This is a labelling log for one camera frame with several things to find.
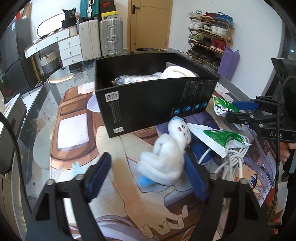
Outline woven laundry basket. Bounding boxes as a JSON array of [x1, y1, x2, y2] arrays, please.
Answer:
[[39, 51, 60, 74]]

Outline grey side cabinet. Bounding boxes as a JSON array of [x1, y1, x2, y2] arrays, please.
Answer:
[[1, 94, 27, 236]]

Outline right hand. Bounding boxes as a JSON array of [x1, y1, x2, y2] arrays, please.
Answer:
[[280, 142, 296, 163]]

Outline stacked shoe boxes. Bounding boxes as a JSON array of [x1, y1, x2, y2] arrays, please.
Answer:
[[99, 0, 118, 20]]

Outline black cardboard box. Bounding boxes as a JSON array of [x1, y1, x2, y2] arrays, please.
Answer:
[[95, 51, 219, 138]]

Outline white plush toy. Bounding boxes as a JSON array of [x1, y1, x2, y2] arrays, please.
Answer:
[[137, 116, 192, 187]]

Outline black refrigerator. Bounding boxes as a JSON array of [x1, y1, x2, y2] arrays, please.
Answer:
[[1, 18, 38, 102]]

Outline black handbag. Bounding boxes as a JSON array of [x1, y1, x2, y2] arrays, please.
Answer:
[[62, 8, 76, 29]]

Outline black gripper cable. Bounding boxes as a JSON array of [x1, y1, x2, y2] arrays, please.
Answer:
[[265, 75, 296, 227]]

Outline purple bag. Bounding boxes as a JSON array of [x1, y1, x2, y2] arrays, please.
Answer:
[[218, 47, 240, 81]]

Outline white drawer desk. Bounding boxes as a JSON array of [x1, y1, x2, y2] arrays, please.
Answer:
[[23, 24, 84, 68]]

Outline teal suitcase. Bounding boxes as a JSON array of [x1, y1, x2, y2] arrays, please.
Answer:
[[80, 0, 100, 20]]

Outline white suitcase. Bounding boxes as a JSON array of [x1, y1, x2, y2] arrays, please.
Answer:
[[78, 19, 101, 61]]

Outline silver suitcase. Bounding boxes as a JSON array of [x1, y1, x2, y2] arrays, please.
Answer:
[[99, 18, 123, 56]]

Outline small green medicine packet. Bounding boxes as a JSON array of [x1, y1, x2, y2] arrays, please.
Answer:
[[213, 96, 239, 117]]

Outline large green medicine bag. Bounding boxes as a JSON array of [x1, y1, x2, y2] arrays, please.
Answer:
[[188, 123, 250, 158]]

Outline white charging cable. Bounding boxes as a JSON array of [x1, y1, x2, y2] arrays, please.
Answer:
[[196, 135, 251, 182]]

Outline wooden door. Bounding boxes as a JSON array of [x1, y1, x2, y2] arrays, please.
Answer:
[[127, 1, 173, 51]]

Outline shoe rack with shoes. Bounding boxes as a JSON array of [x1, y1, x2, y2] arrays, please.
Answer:
[[187, 10, 234, 70]]

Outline oval mirror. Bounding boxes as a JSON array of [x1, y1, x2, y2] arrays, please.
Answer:
[[36, 13, 65, 38]]

